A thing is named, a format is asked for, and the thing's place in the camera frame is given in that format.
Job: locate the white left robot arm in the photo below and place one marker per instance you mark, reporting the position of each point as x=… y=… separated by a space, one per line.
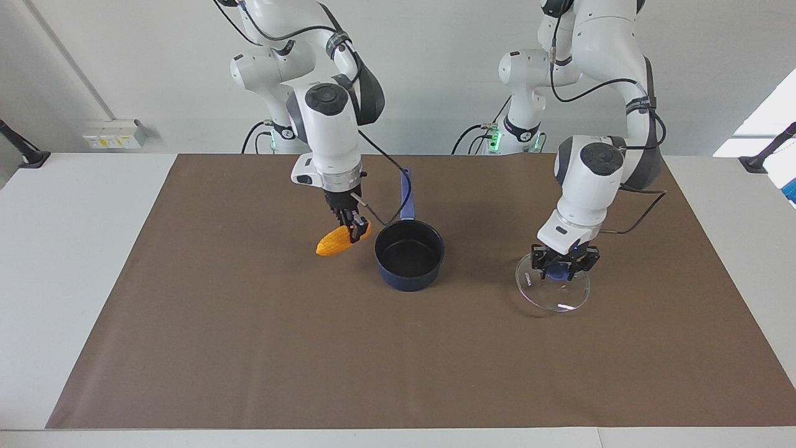
x=587 y=186

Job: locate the glass lid with blue knob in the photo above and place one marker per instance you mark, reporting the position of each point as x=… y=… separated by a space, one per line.
x=553 y=295

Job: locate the yellow corn cob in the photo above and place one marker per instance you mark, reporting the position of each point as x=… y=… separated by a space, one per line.
x=333 y=242

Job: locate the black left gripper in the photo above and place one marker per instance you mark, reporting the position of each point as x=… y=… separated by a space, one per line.
x=564 y=254

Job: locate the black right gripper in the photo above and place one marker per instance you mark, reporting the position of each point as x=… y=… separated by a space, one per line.
x=345 y=202

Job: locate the white wall socket box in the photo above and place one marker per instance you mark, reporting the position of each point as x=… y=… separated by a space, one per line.
x=115 y=138

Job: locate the brown table mat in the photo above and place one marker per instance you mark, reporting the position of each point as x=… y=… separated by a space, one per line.
x=528 y=373

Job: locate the blue plastic item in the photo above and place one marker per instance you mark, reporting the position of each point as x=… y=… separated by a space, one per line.
x=791 y=191

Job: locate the black camera stand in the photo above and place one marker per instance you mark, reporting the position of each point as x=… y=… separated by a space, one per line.
x=31 y=157
x=755 y=163

